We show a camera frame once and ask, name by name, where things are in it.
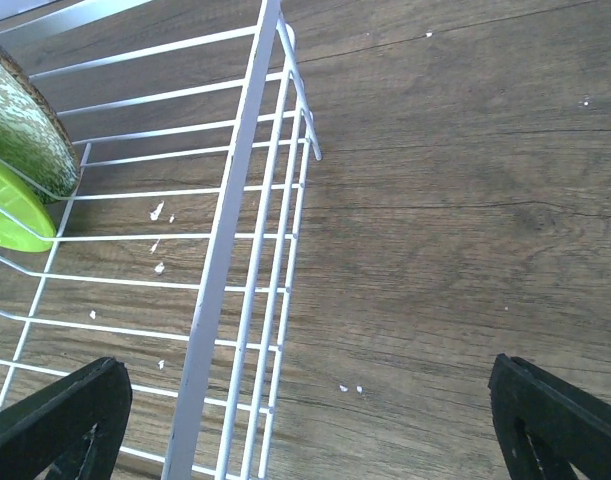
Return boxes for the white wire dish rack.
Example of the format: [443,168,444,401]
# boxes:
[0,1,321,479]

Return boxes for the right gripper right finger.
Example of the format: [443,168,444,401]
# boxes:
[488,354,611,479]

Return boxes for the large speckled grey plate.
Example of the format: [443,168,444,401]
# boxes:
[0,44,81,203]

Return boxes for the lime green small plate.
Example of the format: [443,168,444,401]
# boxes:
[0,161,56,253]

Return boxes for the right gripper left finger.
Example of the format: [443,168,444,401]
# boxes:
[0,357,133,479]

